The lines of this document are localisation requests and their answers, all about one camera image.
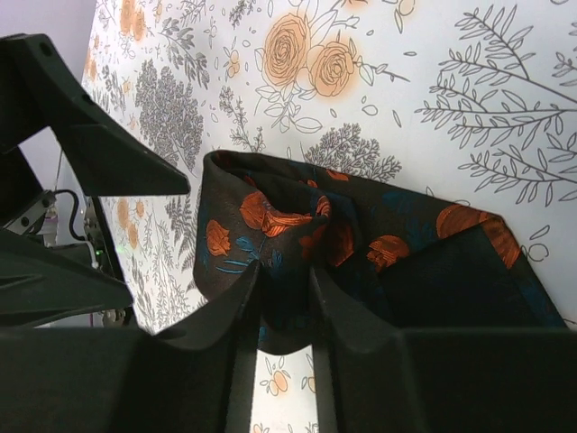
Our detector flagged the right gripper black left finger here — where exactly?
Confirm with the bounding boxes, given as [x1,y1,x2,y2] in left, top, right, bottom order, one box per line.
[1,263,261,432]

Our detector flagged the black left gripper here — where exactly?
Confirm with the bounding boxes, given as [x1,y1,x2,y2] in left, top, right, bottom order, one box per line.
[1,33,188,327]

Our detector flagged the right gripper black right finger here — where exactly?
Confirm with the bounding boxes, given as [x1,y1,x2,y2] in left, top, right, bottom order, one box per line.
[310,268,576,432]

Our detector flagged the black tie orange flowers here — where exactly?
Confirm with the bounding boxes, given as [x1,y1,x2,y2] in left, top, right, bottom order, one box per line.
[193,151,566,354]

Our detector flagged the floral patterned table mat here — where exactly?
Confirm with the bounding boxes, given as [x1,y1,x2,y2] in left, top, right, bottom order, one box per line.
[82,1,576,432]

